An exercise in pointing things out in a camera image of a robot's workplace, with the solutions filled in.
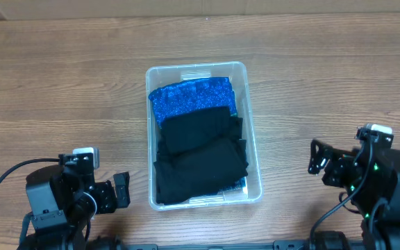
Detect blue jeans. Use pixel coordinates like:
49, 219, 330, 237
221, 177, 247, 192

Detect small black cloth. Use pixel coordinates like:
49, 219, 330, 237
158, 106, 235, 155

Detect sparkly blue cloth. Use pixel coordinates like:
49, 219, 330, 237
148, 77, 238, 127

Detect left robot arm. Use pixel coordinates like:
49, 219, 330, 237
18, 165, 131, 250

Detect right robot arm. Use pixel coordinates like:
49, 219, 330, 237
308, 135, 400, 249

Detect clear plastic container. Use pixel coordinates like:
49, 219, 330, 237
146, 61, 263, 211

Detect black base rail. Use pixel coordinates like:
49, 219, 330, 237
85, 237, 308, 250

